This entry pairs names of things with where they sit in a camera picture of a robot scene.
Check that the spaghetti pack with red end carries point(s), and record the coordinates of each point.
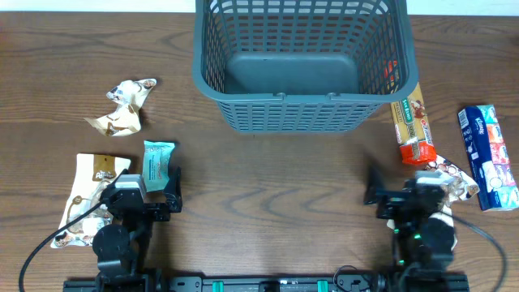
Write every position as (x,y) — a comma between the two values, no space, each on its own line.
(413,129)

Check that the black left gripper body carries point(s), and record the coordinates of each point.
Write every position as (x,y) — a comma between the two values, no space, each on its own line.
(156,212)

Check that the grey plastic mesh basket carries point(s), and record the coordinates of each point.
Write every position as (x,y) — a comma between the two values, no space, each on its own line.
(321,66)

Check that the flat cream snack bag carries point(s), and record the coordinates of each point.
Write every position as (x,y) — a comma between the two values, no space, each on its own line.
(94,172)

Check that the blue Kleenex tissue pack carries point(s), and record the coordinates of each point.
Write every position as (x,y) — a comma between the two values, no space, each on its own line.
(488,158)

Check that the crumpled cream snack bag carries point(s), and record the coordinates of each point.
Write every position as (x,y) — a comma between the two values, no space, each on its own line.
(129,96)

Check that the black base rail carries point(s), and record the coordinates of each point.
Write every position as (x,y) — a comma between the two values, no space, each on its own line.
(360,282)

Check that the cream cookie snack bag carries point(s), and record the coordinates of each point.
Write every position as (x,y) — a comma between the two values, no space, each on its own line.
(461,189)

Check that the teal flushable wipes pack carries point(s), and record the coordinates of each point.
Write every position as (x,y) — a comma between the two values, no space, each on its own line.
(156,164)

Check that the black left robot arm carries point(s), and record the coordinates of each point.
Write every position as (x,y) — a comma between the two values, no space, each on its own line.
(121,247)

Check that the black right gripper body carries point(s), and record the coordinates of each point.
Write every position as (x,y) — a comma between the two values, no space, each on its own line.
(388,207)

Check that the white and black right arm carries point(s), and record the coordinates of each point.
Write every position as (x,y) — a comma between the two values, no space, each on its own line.
(421,243)

